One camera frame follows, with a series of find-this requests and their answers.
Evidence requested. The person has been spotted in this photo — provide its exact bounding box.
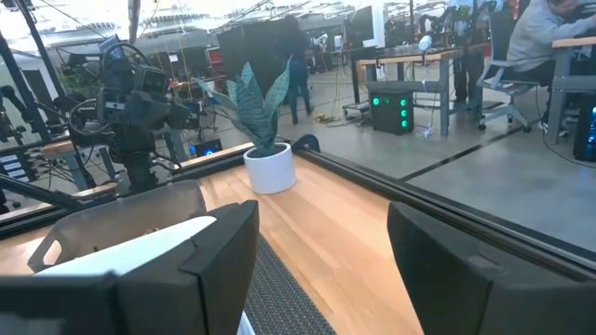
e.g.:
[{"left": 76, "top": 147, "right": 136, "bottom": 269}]
[
  {"left": 449, "top": 0, "right": 486, "bottom": 104},
  {"left": 274, "top": 16, "right": 316, "bottom": 126},
  {"left": 506, "top": 0, "right": 596, "bottom": 139}
]

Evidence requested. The grey ribbed mat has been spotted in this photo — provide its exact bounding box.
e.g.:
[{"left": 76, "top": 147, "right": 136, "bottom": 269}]
[{"left": 241, "top": 234, "right": 337, "bottom": 335}]

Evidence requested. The snake plant in white pot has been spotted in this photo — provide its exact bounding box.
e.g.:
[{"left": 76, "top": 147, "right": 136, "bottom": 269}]
[{"left": 195, "top": 55, "right": 298, "bottom": 195}]

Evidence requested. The black computer with blue light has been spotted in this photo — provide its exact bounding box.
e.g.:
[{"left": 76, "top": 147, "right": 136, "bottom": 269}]
[{"left": 572, "top": 104, "right": 596, "bottom": 164}]

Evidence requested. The black partition panel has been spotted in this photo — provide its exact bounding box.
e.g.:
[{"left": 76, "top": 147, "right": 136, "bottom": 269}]
[{"left": 216, "top": 20, "right": 290, "bottom": 99}]

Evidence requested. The wood-topped workbench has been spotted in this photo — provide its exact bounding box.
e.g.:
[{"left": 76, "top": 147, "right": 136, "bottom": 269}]
[
  {"left": 356, "top": 44, "right": 490, "bottom": 139},
  {"left": 547, "top": 35, "right": 596, "bottom": 146}
]

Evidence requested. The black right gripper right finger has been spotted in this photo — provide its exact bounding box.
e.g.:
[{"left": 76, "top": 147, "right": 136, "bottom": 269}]
[{"left": 386, "top": 201, "right": 508, "bottom": 335}]

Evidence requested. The black plastic bin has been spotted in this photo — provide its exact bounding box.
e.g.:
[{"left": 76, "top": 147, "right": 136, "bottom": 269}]
[{"left": 27, "top": 180, "right": 209, "bottom": 274}]

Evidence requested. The grey office chair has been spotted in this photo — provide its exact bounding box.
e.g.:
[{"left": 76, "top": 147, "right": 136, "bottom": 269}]
[{"left": 477, "top": 8, "right": 541, "bottom": 134}]

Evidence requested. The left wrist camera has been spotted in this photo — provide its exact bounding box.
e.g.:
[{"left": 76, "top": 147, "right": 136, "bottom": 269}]
[{"left": 138, "top": 66, "right": 171, "bottom": 95}]

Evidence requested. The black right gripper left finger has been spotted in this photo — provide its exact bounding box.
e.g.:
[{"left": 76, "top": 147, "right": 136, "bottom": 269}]
[{"left": 115, "top": 199, "right": 260, "bottom": 335}]

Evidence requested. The black device with blue light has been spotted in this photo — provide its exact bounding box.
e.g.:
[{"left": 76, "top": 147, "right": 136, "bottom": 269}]
[{"left": 188, "top": 138, "right": 224, "bottom": 158}]

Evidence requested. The black monitor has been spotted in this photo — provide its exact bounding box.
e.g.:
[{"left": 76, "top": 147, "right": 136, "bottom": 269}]
[{"left": 348, "top": 4, "right": 376, "bottom": 47}]

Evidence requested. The black computer with green lights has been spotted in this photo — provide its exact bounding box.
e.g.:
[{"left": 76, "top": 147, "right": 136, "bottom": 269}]
[{"left": 370, "top": 88, "right": 415, "bottom": 136}]

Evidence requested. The black rail clamp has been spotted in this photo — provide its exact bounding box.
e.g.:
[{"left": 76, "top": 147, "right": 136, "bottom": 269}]
[{"left": 291, "top": 133, "right": 321, "bottom": 154}]

